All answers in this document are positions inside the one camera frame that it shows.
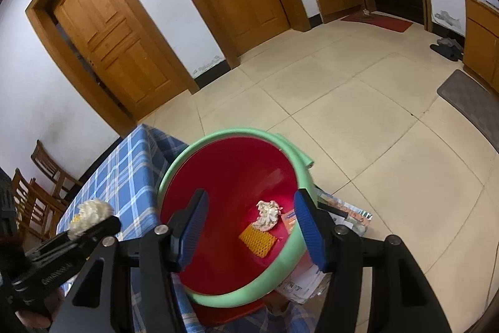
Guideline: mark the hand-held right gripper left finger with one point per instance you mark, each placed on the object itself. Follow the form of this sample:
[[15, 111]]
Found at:
[[193, 229]]

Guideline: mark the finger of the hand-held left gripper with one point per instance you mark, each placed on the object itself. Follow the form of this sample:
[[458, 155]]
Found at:
[[54, 249]]

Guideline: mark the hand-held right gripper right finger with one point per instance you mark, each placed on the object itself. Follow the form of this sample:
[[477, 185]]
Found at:
[[308, 229]]

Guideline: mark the orange packet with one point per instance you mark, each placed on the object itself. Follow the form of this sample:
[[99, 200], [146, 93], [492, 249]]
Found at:
[[290, 220]]

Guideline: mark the small yellow foam piece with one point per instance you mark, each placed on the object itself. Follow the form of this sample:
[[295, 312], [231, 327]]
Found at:
[[77, 219]]

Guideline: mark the small white tissue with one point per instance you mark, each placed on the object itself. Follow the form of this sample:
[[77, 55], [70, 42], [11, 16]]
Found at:
[[268, 216]]

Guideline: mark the yellow foam net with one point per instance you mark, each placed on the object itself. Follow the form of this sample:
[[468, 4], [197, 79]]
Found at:
[[259, 241]]

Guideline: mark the large white tissue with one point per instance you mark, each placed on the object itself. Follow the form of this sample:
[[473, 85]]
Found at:
[[91, 214]]

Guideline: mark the red bucket with green rim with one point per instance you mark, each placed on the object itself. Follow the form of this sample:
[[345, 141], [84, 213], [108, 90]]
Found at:
[[234, 177]]

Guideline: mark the silver foil wrapper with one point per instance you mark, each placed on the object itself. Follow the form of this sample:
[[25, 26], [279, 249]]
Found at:
[[356, 218]]

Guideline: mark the wooden chair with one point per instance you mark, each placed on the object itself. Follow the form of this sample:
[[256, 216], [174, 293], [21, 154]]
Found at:
[[46, 163], [33, 200]]

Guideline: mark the blue plaid tablecloth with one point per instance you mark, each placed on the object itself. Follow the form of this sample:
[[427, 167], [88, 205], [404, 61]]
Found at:
[[121, 169]]

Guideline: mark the grey floor mat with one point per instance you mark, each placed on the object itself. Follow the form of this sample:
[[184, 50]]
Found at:
[[471, 103]]

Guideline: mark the red doormat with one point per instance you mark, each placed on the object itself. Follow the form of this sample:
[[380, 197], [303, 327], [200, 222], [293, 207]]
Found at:
[[384, 23]]

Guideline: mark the dark grey slipper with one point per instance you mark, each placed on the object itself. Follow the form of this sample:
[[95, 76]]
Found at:
[[450, 43], [444, 52]]

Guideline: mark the small grey object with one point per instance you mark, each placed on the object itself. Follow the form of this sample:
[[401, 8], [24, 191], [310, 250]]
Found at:
[[365, 12]]

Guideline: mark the wooden cabinet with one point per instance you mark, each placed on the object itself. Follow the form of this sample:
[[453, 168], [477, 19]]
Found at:
[[481, 40]]

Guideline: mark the wooden door with plain frame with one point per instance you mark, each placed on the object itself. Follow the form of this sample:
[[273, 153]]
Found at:
[[113, 40]]

